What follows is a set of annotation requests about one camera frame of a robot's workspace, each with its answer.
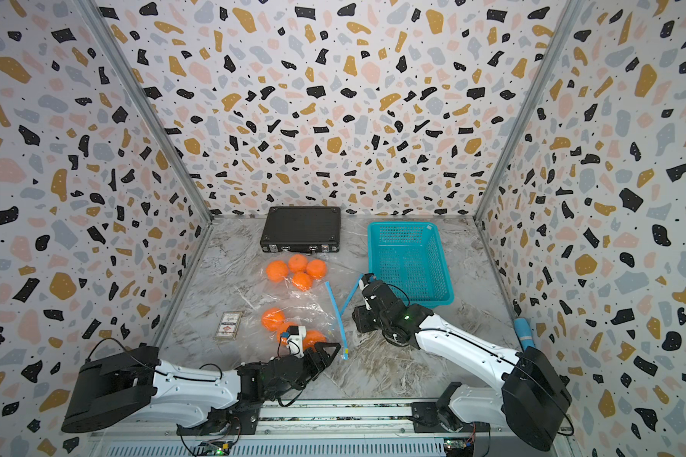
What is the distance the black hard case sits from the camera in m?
1.08

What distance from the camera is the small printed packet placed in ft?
2.93

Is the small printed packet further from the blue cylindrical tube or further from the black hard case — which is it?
the blue cylindrical tube

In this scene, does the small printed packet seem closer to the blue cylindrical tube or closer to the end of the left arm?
the end of the left arm

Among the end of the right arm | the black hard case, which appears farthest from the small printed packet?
the end of the right arm

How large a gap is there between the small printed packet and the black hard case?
27 cm

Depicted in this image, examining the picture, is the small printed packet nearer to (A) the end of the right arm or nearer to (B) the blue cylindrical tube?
(A) the end of the right arm
